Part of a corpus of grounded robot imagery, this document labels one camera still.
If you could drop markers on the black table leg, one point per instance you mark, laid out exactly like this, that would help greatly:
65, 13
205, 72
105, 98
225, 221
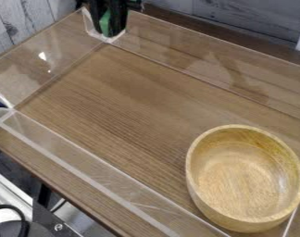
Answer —
45, 195

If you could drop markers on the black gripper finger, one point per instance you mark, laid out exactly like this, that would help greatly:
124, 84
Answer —
97, 9
118, 12

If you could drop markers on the green rectangular block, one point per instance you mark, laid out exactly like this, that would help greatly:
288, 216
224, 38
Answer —
105, 23

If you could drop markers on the clear acrylic tray walls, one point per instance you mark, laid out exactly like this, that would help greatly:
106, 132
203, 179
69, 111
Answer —
101, 113

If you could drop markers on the black metal base plate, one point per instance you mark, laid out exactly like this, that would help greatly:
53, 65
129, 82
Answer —
46, 225

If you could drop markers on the brown wooden bowl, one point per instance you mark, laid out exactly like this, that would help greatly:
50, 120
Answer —
243, 176

